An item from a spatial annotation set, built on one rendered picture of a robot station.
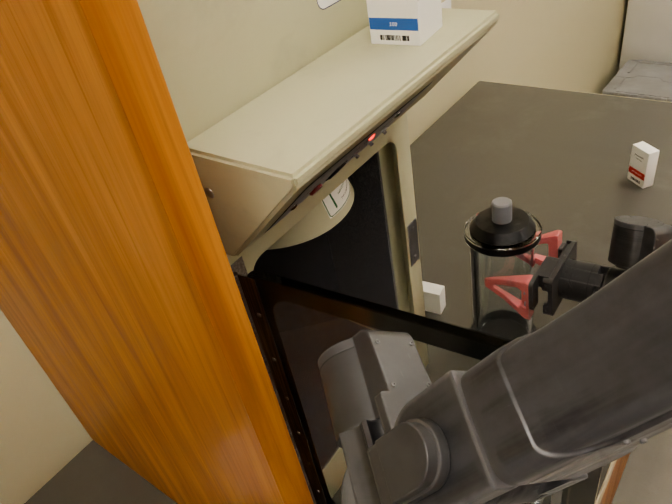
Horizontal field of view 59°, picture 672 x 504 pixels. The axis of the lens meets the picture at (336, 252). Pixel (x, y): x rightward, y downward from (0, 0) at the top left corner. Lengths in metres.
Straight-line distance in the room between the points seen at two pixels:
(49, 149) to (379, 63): 0.27
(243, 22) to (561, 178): 1.04
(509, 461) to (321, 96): 0.32
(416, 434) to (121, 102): 0.22
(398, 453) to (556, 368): 0.09
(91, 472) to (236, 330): 0.65
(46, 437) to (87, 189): 0.70
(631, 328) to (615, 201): 1.11
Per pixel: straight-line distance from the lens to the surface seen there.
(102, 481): 1.02
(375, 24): 0.57
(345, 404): 0.38
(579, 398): 0.26
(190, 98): 0.47
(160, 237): 0.37
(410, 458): 0.30
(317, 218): 0.65
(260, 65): 0.52
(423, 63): 0.52
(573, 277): 0.86
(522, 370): 0.28
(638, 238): 0.83
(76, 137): 0.38
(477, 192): 1.38
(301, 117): 0.46
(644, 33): 3.62
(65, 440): 1.09
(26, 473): 1.09
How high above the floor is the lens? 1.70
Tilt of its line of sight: 38 degrees down
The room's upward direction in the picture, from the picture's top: 11 degrees counter-clockwise
